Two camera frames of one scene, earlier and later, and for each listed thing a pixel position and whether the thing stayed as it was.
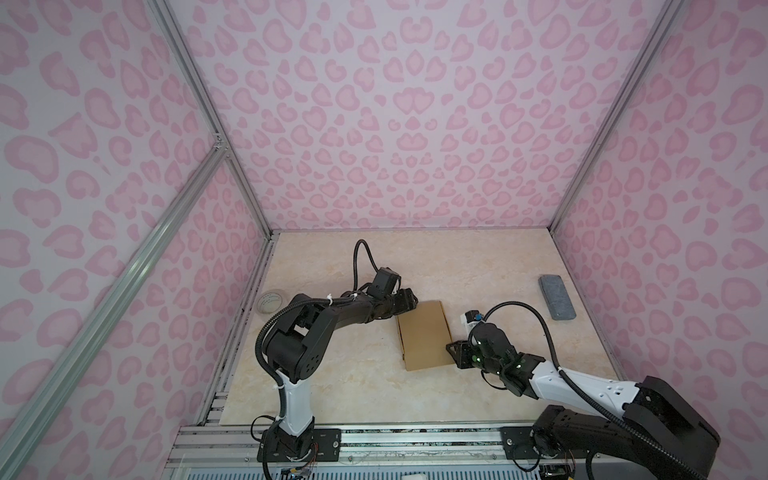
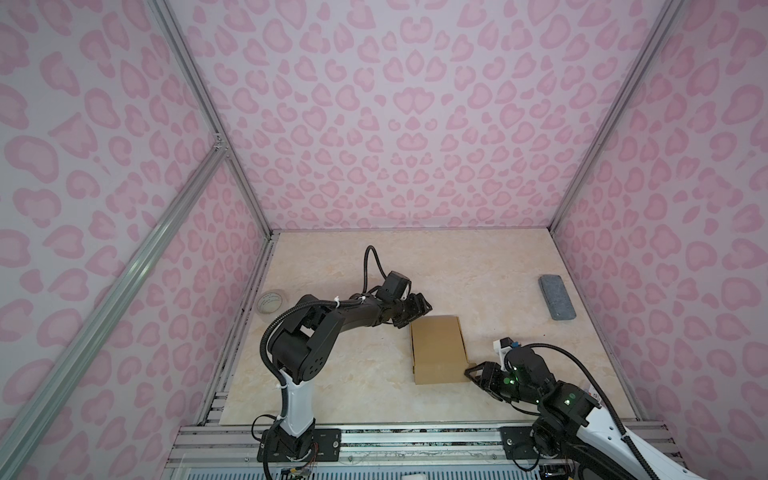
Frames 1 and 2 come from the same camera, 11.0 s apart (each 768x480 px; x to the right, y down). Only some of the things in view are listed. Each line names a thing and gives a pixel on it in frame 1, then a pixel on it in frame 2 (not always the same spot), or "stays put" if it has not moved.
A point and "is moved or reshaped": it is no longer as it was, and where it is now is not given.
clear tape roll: [271, 300] stays put
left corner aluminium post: [168, 22] stays put
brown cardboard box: [424, 336] is moved or reshaped
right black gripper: [461, 348] to [487, 377]
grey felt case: [557, 297] stays put
